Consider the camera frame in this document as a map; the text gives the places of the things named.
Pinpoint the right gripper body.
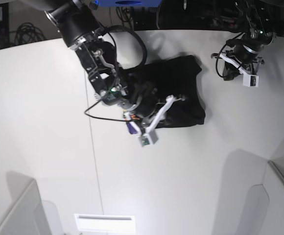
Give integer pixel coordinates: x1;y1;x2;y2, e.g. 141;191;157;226
121;83;186;134

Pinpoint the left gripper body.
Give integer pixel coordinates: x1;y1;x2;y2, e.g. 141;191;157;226
211;46;264;81

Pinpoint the black T-shirt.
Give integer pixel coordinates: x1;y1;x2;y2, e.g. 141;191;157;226
126;55;206;129

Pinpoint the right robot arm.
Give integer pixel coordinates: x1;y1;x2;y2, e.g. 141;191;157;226
27;0;189;133

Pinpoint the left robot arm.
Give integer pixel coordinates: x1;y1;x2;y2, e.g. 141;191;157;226
211;0;274;87

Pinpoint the blue box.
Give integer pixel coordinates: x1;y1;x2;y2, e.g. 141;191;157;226
93;0;162;7

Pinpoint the grey monitor edge left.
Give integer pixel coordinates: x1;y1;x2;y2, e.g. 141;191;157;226
0;179;52;235

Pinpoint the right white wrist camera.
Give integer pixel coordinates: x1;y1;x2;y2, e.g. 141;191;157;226
139;131;158;147

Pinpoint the coiled black cable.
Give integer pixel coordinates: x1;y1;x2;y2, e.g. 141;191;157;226
14;22;45;45

